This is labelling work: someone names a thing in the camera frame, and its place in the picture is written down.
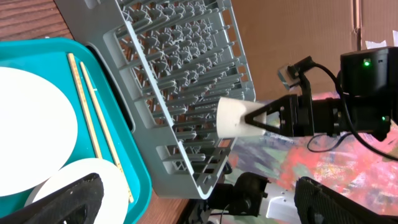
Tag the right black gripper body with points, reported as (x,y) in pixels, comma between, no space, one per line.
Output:
(300,116)

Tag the grey dishwasher rack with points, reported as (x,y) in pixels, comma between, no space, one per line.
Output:
(170,61)

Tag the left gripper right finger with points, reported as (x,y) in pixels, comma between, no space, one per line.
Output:
(318,204)

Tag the white cup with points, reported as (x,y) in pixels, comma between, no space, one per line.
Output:
(230,122)

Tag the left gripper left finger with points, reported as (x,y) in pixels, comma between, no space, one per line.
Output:
(77,202)

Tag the white bowl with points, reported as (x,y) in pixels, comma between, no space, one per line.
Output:
(115,201)

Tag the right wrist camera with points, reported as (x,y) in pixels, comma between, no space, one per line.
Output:
(290,74)

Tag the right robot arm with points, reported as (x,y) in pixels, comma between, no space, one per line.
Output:
(367,81)

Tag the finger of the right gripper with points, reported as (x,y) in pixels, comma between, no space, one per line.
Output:
(257,113)

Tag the wooden chopstick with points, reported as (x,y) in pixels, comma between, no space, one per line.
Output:
(84,105)
(102,120)

